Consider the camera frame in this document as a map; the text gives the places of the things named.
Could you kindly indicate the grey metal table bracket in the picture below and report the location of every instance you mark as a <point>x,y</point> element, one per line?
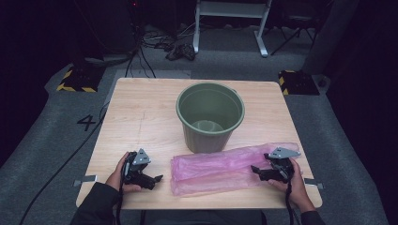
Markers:
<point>314,183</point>
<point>85,180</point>

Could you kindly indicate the person's left hand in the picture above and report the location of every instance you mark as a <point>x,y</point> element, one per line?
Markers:
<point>114,178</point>

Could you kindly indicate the white metal stand frame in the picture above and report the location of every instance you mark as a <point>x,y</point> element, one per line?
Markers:
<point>231,9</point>

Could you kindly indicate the green plastic bucket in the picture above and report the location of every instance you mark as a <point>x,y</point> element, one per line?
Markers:
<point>203,103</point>

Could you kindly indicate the pink plastic bag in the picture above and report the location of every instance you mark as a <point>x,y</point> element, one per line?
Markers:
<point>216,168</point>

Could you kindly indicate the black yellow striped base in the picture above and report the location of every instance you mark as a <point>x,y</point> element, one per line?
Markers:
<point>298,82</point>
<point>79,79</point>

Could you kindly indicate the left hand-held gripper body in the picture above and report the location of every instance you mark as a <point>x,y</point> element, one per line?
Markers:
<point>137,170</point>

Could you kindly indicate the grey curtain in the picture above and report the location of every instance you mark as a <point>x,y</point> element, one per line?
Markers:
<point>331,34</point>

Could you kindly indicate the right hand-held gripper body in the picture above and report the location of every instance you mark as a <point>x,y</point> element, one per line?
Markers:
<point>280,167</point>

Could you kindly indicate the person's right hand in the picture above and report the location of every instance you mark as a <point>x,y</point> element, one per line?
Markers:
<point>298,190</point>

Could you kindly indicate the dark bundle on floor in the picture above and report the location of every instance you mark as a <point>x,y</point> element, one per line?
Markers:
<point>181,51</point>

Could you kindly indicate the black folding stand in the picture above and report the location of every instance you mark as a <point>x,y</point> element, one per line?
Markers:
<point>295,26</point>

